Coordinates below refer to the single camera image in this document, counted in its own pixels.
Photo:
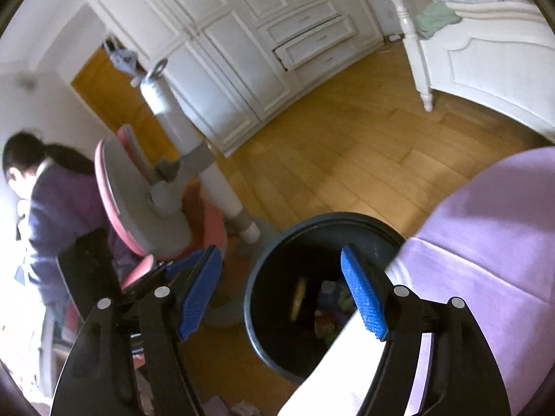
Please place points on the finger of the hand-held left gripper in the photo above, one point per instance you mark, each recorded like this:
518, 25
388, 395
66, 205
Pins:
173, 271

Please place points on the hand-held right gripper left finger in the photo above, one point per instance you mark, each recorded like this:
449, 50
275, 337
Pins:
199, 299

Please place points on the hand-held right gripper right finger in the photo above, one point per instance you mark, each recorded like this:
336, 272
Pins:
364, 299

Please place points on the green packet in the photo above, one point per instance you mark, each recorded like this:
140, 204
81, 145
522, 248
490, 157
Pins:
345, 300

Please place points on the red white snack wrapper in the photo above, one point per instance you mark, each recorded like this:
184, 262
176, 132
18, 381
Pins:
326, 326

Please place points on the dark grey trash bin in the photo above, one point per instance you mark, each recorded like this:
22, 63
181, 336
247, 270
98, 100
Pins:
269, 277

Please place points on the white paper sheet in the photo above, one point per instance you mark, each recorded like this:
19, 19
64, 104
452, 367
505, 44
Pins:
329, 372

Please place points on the white grey standing pole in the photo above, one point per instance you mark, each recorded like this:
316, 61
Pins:
217, 186

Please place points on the pink grey chair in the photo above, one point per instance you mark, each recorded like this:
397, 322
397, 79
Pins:
125, 173

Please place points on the purple cloth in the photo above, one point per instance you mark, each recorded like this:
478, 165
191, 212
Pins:
485, 242

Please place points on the orange door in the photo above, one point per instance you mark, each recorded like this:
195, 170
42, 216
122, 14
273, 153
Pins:
104, 82

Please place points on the grey hanging bag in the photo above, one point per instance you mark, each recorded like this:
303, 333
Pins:
123, 58

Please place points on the white wardrobe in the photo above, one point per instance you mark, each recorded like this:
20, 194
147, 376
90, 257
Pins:
243, 52

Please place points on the green cloth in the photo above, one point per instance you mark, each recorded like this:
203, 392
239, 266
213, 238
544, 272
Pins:
438, 19

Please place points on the white bed frame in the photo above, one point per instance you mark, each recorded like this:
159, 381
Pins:
490, 65

